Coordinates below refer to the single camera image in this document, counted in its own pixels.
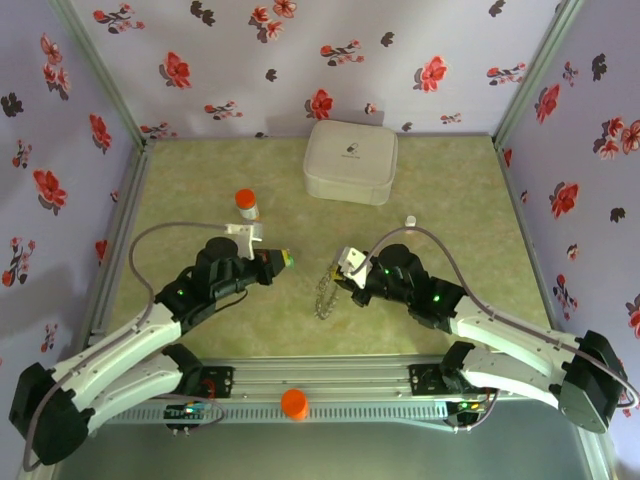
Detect white fabric zip pouch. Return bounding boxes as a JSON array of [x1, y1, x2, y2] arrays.
[[301, 119, 400, 207]]

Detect grey right arm cable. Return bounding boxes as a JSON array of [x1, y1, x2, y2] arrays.
[[360, 225, 640, 434]]

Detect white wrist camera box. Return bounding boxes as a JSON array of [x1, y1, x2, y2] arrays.
[[224, 222, 266, 261], [337, 246, 372, 282]]

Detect aluminium frame post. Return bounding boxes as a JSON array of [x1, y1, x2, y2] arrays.
[[49, 0, 154, 151], [492, 0, 586, 149]]

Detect slotted grey cable duct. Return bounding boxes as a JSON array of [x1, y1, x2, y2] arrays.
[[107, 402, 451, 424]]

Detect orange round cap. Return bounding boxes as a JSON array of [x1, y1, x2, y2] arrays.
[[280, 387, 310, 422]]

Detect aluminium table edge rail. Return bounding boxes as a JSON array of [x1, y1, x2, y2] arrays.
[[492, 137, 566, 341], [74, 139, 155, 364]]

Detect grey left arm cable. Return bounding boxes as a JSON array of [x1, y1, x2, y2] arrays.
[[20, 221, 231, 473]]

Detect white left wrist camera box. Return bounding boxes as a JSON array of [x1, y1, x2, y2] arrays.
[[224, 222, 266, 261]]

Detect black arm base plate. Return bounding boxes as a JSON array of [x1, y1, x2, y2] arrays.
[[197, 366, 236, 401], [408, 363, 451, 399]]

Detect small circuit board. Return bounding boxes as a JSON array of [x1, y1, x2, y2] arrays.
[[164, 405, 211, 420], [447, 399, 489, 416]]

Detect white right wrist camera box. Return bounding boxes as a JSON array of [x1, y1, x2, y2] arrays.
[[337, 246, 372, 282]]

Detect orange capped pill bottle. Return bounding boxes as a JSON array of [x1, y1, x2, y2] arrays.
[[234, 188, 262, 224]]

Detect metal chain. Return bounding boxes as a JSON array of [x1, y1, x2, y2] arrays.
[[312, 259, 341, 321]]

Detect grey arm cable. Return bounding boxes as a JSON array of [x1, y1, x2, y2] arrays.
[[360, 225, 640, 434], [20, 221, 231, 473]]

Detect wide aluminium base rail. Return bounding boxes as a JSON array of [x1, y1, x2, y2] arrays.
[[42, 355, 596, 401]]

